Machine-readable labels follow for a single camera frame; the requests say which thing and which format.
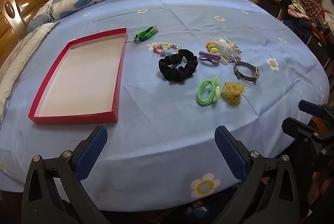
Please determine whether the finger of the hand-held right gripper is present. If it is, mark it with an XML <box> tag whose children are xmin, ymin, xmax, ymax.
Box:
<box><xmin>282</xmin><ymin>116</ymin><xmax>334</xmax><ymax>159</ymax></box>
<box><xmin>298</xmin><ymin>99</ymin><xmax>334</xmax><ymax>124</ymax></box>

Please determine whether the colourful bead bracelet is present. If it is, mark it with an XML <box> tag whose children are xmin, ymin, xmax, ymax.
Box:
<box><xmin>151</xmin><ymin>42</ymin><xmax>183</xmax><ymax>57</ymax></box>

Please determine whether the yellow hair claw clip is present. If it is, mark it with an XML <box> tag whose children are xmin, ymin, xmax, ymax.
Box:
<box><xmin>220</xmin><ymin>82</ymin><xmax>246</xmax><ymax>106</ymax></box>

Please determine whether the red cardboard box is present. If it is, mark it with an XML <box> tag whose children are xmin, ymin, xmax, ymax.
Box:
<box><xmin>28</xmin><ymin>28</ymin><xmax>128</xmax><ymax>124</ymax></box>

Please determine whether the person's right hand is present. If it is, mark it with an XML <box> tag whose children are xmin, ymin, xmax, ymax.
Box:
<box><xmin>307</xmin><ymin>172</ymin><xmax>331</xmax><ymax>211</ymax></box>

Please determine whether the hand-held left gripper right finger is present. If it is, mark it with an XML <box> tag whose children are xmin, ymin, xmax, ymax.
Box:
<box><xmin>214</xmin><ymin>125</ymin><xmax>312</xmax><ymax>224</ymax></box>

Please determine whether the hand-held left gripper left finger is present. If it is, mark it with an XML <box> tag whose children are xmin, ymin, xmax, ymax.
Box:
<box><xmin>21</xmin><ymin>125</ymin><xmax>110</xmax><ymax>224</ymax></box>

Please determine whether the blue floral bed sheet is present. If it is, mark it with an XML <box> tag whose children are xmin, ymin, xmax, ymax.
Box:
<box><xmin>0</xmin><ymin>0</ymin><xmax>330</xmax><ymax>200</ymax></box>

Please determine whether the hair comb with colourful balls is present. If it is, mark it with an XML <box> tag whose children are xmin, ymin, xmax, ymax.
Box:
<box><xmin>206</xmin><ymin>37</ymin><xmax>242</xmax><ymax>63</ymax></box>

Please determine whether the black scrunchie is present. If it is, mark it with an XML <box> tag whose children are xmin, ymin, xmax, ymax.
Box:
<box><xmin>158</xmin><ymin>49</ymin><xmax>199</xmax><ymax>82</ymax></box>

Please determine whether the pile of clothes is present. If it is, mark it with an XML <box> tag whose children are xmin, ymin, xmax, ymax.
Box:
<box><xmin>283</xmin><ymin>0</ymin><xmax>334</xmax><ymax>44</ymax></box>

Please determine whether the dark cabinet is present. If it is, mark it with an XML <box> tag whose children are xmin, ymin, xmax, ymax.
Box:
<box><xmin>258</xmin><ymin>0</ymin><xmax>334</xmax><ymax>76</ymax></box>

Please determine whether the purple hair tie with bow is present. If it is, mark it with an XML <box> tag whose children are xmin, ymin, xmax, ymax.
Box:
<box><xmin>199</xmin><ymin>50</ymin><xmax>230</xmax><ymax>66</ymax></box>

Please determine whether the green hair tie with bow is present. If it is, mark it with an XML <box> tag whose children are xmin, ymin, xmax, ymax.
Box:
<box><xmin>196</xmin><ymin>76</ymin><xmax>222</xmax><ymax>106</ymax></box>

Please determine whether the metal wristwatch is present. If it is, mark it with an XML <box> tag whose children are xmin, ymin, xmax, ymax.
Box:
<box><xmin>232</xmin><ymin>56</ymin><xmax>260</xmax><ymax>84</ymax></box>

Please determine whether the green braided bracelet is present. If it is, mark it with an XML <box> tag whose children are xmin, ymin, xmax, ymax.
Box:
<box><xmin>134</xmin><ymin>26</ymin><xmax>159</xmax><ymax>43</ymax></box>

